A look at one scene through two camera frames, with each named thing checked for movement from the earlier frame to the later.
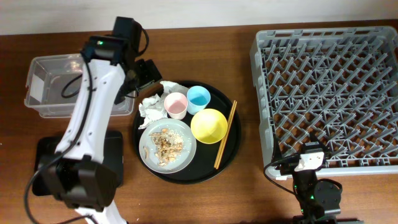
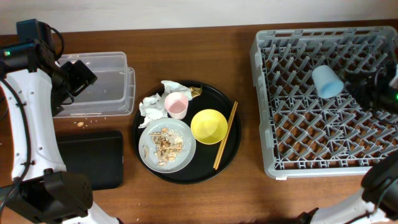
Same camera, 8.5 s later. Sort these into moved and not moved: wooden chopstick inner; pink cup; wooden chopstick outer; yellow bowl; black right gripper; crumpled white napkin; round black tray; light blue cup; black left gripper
Moved: black left gripper; black right gripper; light blue cup
Not moved: crumpled white napkin; pink cup; yellow bowl; wooden chopstick inner; round black tray; wooden chopstick outer
